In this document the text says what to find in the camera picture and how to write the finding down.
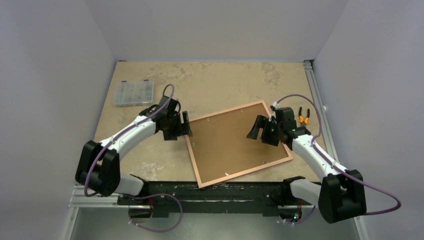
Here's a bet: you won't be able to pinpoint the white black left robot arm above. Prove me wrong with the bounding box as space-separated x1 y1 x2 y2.
75 96 193 205

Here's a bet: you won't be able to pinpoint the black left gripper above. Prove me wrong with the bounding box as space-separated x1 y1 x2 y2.
163 111 192 141

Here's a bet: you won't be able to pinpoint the clear plastic organizer box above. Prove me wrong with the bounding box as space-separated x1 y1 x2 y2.
112 79 155 107

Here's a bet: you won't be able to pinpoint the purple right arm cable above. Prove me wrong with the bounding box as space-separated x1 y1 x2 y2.
271 94 402 226

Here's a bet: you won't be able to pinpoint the aluminium rail frame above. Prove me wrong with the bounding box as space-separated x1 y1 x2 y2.
61 61 370 240

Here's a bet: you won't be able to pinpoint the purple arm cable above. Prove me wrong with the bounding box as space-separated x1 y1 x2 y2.
83 83 184 233
271 94 402 226

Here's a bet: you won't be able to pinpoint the yellow black pliers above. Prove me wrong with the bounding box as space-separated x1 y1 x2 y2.
298 107 311 127

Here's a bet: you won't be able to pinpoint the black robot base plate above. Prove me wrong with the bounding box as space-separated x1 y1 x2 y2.
117 181 310 222

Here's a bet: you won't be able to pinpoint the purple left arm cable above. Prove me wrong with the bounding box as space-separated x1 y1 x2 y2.
83 83 184 233

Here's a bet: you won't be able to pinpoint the brown cardboard backing board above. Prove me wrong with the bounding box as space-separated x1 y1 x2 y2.
188 102 290 185

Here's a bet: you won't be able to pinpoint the pink wooden picture frame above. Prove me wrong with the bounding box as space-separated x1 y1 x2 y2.
184 99 294 189

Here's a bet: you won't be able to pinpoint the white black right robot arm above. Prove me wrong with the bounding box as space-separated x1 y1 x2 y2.
246 107 367 224

